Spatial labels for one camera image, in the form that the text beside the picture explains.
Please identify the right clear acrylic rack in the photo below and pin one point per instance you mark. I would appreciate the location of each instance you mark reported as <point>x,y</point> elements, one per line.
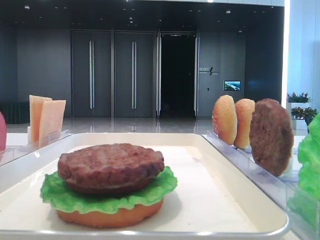
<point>280,189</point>

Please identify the clear acrylic rack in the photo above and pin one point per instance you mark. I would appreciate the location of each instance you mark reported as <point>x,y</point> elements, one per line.
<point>280,189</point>
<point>18,145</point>

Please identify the left clear acrylic rack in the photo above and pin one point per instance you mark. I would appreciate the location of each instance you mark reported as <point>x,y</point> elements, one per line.
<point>18,145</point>

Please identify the white rectangular tray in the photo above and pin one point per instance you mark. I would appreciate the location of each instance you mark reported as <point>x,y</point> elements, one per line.
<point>213,199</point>

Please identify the red tomato slice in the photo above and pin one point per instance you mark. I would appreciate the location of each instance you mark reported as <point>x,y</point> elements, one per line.
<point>3,132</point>

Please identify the bottom bun on tray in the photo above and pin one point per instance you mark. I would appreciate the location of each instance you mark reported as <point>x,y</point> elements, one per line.
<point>122,218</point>

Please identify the bun half far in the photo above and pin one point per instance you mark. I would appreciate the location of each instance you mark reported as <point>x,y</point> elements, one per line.
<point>224,119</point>

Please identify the bun half near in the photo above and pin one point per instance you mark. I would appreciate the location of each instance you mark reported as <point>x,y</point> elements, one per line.
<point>244,109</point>

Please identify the cheese slice front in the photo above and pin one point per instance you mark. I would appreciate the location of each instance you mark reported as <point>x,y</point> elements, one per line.
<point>51,119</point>

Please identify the upright meat patty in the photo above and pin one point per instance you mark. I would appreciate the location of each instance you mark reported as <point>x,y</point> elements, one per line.
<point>271,136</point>

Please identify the wall display screen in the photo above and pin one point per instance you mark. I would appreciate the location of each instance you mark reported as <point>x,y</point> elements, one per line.
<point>232,85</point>

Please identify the cheese slice rear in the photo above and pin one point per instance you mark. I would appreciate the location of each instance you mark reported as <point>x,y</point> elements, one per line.
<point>35,111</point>

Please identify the upright lettuce leaf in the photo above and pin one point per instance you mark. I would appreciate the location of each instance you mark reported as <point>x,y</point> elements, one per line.
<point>308,160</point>

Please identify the meat patty on tray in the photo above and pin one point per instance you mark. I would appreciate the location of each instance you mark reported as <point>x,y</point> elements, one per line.
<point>117,168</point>

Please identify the cheese slice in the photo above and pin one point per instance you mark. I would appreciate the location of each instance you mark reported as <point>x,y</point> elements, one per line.
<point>51,119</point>
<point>35,111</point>

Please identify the bun half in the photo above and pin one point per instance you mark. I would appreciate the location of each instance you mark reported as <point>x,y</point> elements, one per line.
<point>244,109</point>
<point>224,119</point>

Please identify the lettuce leaf on tray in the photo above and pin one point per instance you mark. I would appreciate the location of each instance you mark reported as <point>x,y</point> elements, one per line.
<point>55,191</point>

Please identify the flower planter box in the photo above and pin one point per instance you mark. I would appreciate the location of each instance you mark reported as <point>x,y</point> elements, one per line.
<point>300,109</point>

